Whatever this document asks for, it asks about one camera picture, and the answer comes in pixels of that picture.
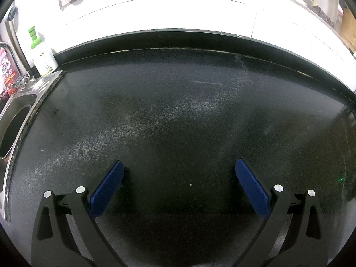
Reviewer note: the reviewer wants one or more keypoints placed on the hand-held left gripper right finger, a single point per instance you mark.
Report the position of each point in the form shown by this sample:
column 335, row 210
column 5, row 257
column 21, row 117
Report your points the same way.
column 251, row 189

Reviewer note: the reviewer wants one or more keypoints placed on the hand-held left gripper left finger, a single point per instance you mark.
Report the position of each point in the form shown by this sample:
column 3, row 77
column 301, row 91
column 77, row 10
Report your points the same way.
column 107, row 190

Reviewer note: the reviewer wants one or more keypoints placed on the stainless steel sink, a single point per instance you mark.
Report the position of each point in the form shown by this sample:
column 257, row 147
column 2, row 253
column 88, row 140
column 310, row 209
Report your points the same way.
column 41, row 89

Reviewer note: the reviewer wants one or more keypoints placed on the green cap soap bottle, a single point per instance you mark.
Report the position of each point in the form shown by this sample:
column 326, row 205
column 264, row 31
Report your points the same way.
column 43, row 59

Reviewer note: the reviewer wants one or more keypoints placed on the red printed package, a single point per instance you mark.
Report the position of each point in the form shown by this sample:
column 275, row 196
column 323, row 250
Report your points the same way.
column 8, row 69

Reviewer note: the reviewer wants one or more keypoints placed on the metal faucet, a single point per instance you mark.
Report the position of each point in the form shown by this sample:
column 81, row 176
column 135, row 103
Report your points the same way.
column 12, row 54

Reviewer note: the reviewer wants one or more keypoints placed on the bamboo utensil holder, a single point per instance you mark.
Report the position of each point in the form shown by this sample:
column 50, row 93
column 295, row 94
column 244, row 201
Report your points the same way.
column 350, row 30

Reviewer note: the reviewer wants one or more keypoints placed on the glass jar with beans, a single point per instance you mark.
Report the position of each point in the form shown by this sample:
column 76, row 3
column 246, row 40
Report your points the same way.
column 326, row 0

